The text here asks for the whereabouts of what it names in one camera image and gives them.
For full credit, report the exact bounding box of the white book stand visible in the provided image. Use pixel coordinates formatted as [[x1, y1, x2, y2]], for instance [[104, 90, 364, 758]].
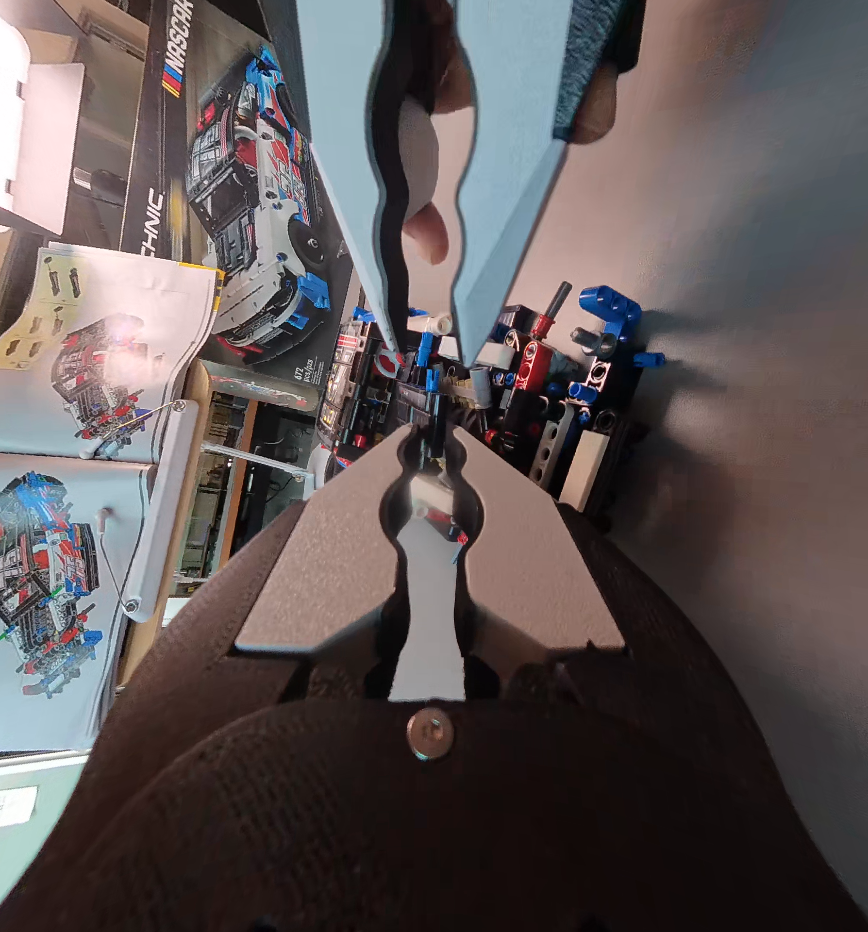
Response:
[[117, 360, 333, 685]]

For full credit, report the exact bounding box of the person's right hand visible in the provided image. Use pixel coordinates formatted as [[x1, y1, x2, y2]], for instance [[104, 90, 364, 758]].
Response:
[[401, 0, 618, 268]]

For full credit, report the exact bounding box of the grey desk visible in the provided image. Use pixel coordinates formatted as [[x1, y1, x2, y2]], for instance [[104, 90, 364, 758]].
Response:
[[405, 0, 868, 911]]

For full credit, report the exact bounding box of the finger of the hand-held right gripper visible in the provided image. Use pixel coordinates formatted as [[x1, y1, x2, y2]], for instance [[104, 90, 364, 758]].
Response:
[[294, 0, 413, 352], [452, 0, 575, 365]]

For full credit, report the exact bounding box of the partly built toy brick car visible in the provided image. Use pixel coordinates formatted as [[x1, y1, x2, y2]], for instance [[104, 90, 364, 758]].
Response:
[[317, 280, 668, 525]]

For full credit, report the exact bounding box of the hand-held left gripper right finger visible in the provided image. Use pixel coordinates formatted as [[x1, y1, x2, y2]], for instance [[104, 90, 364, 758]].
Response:
[[449, 426, 626, 689]]

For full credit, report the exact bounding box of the white printed label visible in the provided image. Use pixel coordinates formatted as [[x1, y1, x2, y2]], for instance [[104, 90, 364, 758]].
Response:
[[0, 785, 39, 832]]

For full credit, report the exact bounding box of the black Lego beam subassembly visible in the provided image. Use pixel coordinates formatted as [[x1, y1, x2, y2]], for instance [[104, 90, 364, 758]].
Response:
[[414, 393, 451, 470]]

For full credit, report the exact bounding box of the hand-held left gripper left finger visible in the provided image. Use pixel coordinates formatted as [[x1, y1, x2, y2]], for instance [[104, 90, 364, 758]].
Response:
[[234, 424, 417, 689]]

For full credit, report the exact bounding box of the toy car building manual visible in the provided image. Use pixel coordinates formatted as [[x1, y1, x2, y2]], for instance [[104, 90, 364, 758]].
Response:
[[0, 244, 224, 754]]

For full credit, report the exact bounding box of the studio light panel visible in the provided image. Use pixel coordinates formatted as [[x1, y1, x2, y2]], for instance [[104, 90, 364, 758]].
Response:
[[0, 0, 85, 234]]

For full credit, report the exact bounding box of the black toy car set box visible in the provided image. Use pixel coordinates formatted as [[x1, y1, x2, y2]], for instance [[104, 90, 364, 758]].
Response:
[[117, 0, 355, 416]]

